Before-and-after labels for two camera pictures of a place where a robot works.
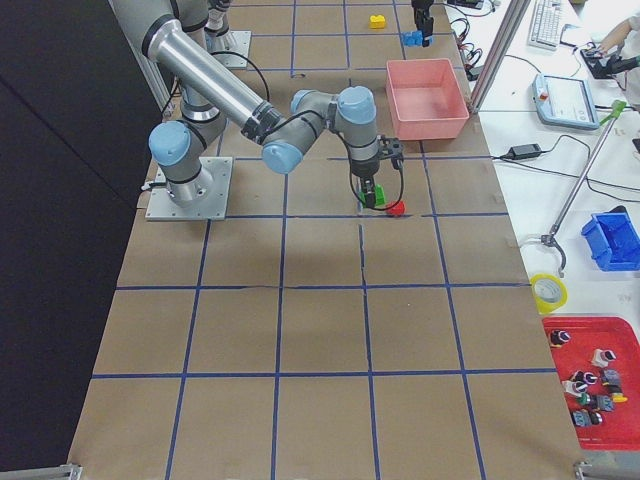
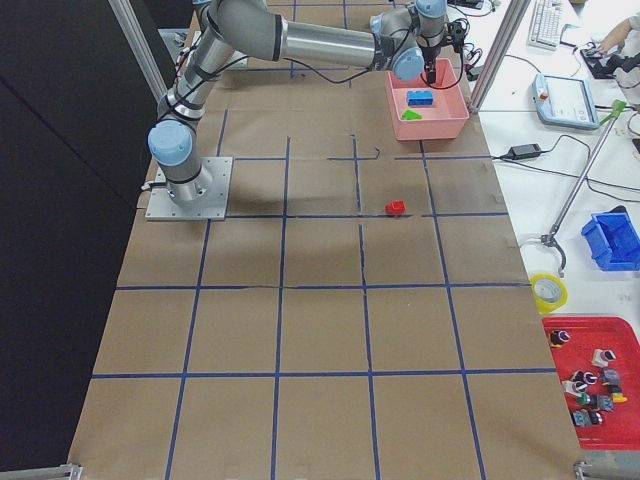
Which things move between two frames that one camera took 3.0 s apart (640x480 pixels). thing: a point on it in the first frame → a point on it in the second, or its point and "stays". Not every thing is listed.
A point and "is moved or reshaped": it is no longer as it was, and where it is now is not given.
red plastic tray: [597, 361] stays
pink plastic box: [426, 99] stays
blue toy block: [413, 38] is moved or reshaped
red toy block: [397, 209] stays
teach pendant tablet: [564, 101] stays
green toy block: [379, 196] → [410, 115]
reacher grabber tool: [550, 238] stays
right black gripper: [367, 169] → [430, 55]
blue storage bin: [613, 240] stays
